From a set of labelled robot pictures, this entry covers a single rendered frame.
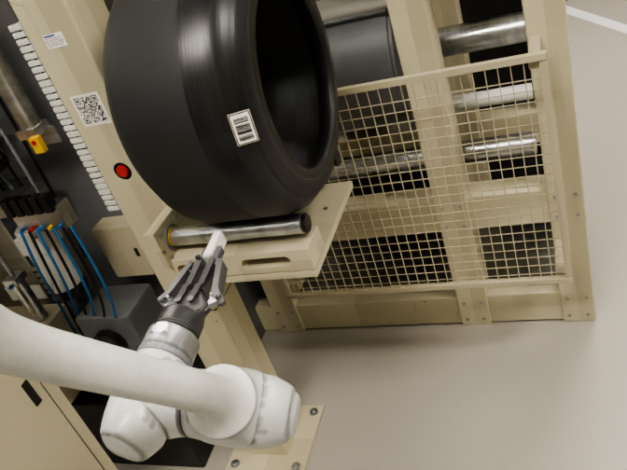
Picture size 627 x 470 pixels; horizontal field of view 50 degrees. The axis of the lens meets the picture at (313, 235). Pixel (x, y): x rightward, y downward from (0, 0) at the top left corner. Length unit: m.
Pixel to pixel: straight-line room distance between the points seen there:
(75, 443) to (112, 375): 1.08
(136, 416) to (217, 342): 0.90
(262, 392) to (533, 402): 1.31
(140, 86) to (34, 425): 0.89
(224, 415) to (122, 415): 0.17
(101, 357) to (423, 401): 1.53
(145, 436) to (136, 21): 0.72
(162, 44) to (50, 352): 0.65
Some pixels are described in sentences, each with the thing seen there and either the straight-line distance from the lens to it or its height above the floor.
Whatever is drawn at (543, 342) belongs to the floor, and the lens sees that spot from 2.32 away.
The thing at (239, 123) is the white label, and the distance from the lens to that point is 1.20.
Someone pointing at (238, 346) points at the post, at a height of 0.47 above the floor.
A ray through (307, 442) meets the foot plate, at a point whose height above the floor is 0.01.
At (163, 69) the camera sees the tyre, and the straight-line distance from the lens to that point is 1.24.
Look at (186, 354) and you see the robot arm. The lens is 1.09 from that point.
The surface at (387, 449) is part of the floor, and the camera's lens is 2.12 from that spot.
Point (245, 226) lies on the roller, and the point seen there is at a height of 0.92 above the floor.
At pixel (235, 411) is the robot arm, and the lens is 0.94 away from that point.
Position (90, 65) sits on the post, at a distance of 1.53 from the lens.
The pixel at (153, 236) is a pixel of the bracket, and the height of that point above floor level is 0.94.
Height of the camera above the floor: 1.63
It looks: 32 degrees down
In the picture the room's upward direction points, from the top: 20 degrees counter-clockwise
